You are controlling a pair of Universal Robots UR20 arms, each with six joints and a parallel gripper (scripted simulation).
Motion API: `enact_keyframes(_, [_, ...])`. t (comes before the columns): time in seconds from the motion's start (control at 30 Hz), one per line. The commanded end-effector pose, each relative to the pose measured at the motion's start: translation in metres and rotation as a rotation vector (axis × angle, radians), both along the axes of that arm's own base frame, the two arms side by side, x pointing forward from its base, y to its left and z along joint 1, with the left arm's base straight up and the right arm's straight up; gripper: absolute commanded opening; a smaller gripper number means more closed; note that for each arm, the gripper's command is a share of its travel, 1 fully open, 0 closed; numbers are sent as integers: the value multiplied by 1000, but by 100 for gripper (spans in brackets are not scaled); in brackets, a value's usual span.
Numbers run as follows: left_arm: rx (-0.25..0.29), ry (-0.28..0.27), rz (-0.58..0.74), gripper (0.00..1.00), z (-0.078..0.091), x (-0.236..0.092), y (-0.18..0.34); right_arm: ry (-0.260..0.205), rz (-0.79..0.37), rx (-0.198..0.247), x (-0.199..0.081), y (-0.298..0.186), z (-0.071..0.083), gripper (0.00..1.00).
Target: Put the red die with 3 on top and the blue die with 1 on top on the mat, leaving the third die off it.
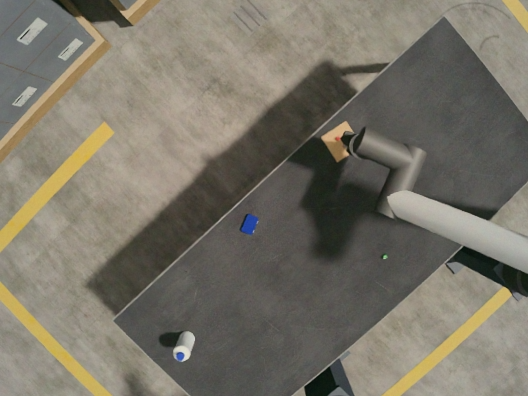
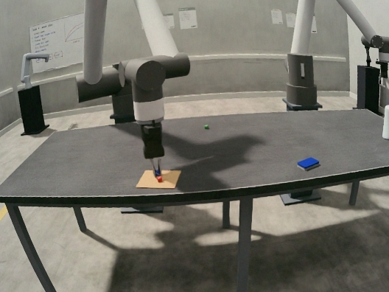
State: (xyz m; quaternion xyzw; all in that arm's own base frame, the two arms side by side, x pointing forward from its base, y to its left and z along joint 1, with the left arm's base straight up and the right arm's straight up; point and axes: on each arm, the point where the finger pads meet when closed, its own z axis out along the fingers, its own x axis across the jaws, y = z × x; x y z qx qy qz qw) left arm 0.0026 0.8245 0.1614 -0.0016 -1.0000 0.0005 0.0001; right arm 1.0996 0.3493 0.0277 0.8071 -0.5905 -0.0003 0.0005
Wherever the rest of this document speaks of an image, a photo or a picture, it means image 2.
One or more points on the beige flat mat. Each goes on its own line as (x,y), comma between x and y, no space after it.
(169,180)

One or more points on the white bottle with blue cap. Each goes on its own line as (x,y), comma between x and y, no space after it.
(385,134)

